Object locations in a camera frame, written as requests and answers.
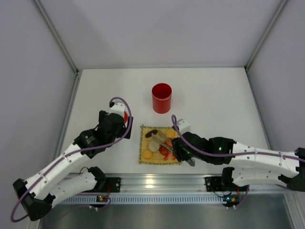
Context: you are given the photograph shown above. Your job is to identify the round cracker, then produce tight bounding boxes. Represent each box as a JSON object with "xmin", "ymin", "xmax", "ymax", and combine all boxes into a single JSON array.
[
  {"xmin": 142, "ymin": 150, "xmax": 153, "ymax": 159},
  {"xmin": 165, "ymin": 129, "xmax": 176, "ymax": 139}
]

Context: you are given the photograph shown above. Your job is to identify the red strawberry slice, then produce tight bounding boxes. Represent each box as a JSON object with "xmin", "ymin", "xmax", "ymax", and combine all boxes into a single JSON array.
[{"xmin": 159, "ymin": 146, "xmax": 168, "ymax": 156}]

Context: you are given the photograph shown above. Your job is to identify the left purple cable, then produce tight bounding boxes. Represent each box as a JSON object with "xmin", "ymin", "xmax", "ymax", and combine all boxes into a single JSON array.
[{"xmin": 10, "ymin": 96, "xmax": 133, "ymax": 222}]

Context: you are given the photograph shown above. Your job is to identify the white rice ball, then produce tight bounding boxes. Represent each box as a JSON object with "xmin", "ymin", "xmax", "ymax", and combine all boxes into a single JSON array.
[{"xmin": 148, "ymin": 140, "xmax": 160, "ymax": 152}]

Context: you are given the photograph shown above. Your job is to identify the red lid with handle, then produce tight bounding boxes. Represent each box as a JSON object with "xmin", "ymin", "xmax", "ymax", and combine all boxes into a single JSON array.
[{"xmin": 124, "ymin": 112, "xmax": 128, "ymax": 123}]

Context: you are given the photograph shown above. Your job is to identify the right aluminium frame post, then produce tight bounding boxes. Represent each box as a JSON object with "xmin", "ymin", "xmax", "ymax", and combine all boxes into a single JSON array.
[{"xmin": 244, "ymin": 0, "xmax": 291, "ymax": 149}]

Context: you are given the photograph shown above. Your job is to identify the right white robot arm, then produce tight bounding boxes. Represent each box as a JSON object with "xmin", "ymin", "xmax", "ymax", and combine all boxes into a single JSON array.
[{"xmin": 172, "ymin": 132, "xmax": 305, "ymax": 192}]

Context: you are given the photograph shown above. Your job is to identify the aluminium frame post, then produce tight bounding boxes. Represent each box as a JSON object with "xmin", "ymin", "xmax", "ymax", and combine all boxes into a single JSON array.
[
  {"xmin": 32, "ymin": 0, "xmax": 80, "ymax": 156},
  {"xmin": 244, "ymin": 0, "xmax": 291, "ymax": 149}
]

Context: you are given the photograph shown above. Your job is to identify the red bacon slice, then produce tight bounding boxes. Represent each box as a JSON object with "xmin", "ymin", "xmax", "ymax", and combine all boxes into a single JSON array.
[{"xmin": 164, "ymin": 152, "xmax": 176, "ymax": 161}]

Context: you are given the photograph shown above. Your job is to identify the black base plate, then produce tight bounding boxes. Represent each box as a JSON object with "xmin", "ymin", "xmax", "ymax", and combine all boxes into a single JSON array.
[
  {"xmin": 102, "ymin": 177, "xmax": 121, "ymax": 193},
  {"xmin": 204, "ymin": 176, "xmax": 249, "ymax": 192}
]

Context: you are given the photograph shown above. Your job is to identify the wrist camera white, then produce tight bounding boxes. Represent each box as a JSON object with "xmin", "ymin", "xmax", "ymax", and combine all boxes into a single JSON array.
[
  {"xmin": 177, "ymin": 119, "xmax": 191, "ymax": 135},
  {"xmin": 110, "ymin": 102, "xmax": 126, "ymax": 118}
]

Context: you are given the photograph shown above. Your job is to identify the red cylindrical container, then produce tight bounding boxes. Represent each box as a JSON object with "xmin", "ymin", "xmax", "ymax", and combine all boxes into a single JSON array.
[{"xmin": 152, "ymin": 83, "xmax": 172, "ymax": 114}]

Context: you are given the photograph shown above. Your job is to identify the metal tongs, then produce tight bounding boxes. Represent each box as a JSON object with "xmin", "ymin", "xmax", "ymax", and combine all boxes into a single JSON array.
[{"xmin": 152, "ymin": 134, "xmax": 195, "ymax": 167}]

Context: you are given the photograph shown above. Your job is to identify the left aluminium frame post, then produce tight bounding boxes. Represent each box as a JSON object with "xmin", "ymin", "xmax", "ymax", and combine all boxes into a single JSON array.
[{"xmin": 32, "ymin": 0, "xmax": 80, "ymax": 156}]

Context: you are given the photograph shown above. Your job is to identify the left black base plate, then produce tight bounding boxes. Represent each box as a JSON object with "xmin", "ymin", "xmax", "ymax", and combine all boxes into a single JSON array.
[{"xmin": 102, "ymin": 177, "xmax": 121, "ymax": 193}]

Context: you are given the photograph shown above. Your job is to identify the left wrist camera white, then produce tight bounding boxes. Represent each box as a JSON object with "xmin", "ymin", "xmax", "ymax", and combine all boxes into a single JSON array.
[{"xmin": 110, "ymin": 102, "xmax": 126, "ymax": 118}]

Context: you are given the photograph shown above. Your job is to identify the aluminium mounting rail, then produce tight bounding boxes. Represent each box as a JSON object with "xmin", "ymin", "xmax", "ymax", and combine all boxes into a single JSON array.
[{"xmin": 61, "ymin": 173, "xmax": 295, "ymax": 194}]

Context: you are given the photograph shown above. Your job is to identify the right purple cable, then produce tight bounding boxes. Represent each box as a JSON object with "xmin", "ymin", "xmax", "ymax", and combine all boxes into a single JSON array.
[{"xmin": 171, "ymin": 114, "xmax": 305, "ymax": 208}]

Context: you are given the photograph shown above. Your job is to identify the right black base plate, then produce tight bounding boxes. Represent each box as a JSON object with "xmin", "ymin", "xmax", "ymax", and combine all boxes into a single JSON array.
[{"xmin": 204, "ymin": 176, "xmax": 249, "ymax": 192}]

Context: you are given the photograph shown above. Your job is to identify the purple cable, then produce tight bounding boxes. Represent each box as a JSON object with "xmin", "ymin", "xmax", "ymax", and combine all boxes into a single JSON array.
[
  {"xmin": 10, "ymin": 96, "xmax": 133, "ymax": 222},
  {"xmin": 171, "ymin": 114, "xmax": 305, "ymax": 208}
]

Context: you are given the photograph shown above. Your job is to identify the dark brown sea cucumber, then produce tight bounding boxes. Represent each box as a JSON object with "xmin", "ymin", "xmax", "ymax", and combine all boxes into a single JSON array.
[{"xmin": 145, "ymin": 129, "xmax": 158, "ymax": 138}]

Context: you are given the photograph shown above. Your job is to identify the slotted cable duct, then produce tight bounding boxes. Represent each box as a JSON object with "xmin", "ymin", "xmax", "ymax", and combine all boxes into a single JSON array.
[{"xmin": 61, "ymin": 194, "xmax": 225, "ymax": 205}]

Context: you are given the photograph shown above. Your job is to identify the bamboo tray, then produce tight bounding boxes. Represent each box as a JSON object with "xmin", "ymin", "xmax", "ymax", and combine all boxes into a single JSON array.
[{"xmin": 139, "ymin": 125, "xmax": 180, "ymax": 165}]

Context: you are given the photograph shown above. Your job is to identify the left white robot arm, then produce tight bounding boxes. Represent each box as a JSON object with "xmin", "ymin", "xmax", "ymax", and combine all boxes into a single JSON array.
[{"xmin": 13, "ymin": 111, "xmax": 133, "ymax": 221}]

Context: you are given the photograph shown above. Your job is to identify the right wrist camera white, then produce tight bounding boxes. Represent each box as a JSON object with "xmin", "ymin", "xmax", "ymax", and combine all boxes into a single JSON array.
[{"xmin": 177, "ymin": 119, "xmax": 191, "ymax": 135}]

